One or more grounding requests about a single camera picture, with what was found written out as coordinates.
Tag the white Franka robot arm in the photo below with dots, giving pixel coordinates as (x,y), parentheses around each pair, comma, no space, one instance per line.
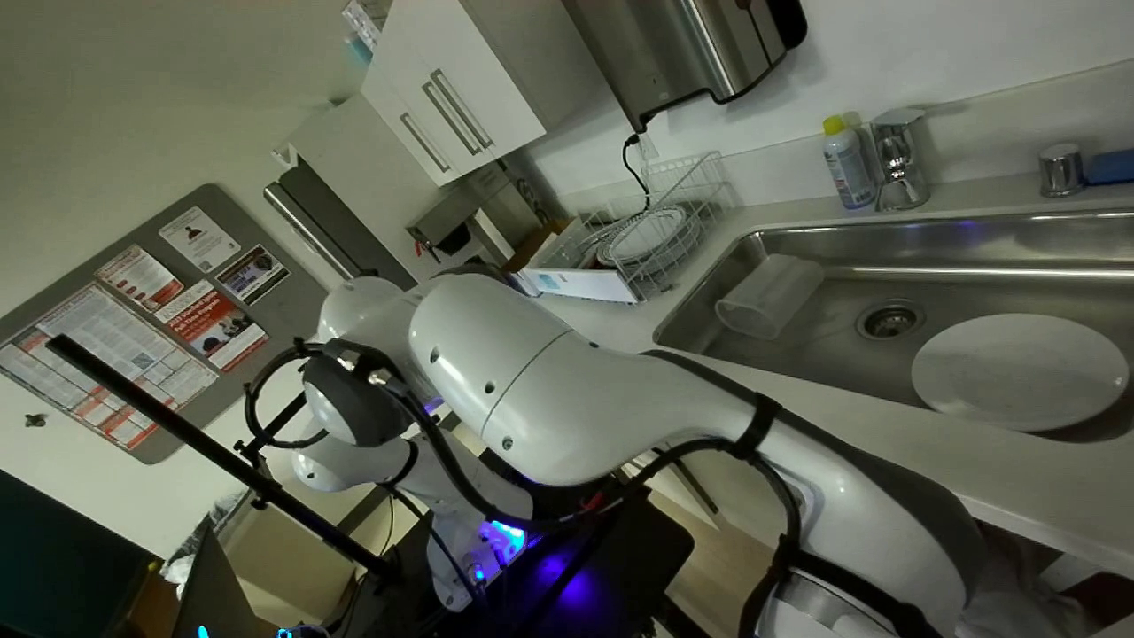
(590,378)

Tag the white rack tray blue label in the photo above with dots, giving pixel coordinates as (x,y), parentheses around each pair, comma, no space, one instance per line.
(579,286)

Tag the clear plastic container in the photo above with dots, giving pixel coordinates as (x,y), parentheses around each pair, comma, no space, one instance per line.
(768,294)

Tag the black robot stand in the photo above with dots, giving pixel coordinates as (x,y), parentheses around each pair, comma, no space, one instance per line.
(641,554)

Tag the stainless steel sink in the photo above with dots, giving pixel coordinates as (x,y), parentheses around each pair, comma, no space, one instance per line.
(852,278)

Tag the steel paper towel dispenser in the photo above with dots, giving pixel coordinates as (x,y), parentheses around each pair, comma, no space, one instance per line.
(680,41)

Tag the clear soap bottle yellow cap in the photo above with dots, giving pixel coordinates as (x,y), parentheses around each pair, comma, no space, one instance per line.
(850,163)

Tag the dark photo poster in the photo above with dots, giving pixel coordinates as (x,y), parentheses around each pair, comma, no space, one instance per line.
(250,273)

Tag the red white text poster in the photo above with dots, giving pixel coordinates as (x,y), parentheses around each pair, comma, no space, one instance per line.
(216,322)

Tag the chrome sink faucet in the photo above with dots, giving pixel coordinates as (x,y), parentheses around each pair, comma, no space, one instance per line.
(904,154)

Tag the white poster with figure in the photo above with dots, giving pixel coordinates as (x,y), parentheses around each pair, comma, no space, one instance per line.
(200,239)

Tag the black tripod pole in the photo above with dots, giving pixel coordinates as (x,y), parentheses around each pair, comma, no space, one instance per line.
(200,440)

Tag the gray notice board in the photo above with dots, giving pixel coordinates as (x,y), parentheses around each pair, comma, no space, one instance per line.
(145,342)

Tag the large white text poster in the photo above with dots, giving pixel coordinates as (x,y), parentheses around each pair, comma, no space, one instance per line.
(118,356)

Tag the white plate in sink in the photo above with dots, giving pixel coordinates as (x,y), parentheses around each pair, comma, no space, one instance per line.
(1021,373)

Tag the small chrome sink fitting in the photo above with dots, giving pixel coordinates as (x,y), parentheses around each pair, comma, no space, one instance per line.
(1060,166)

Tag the blue sponge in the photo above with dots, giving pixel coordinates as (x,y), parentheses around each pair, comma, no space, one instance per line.
(1110,163)

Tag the dark teal panel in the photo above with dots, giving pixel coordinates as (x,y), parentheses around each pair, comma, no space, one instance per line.
(57,567)

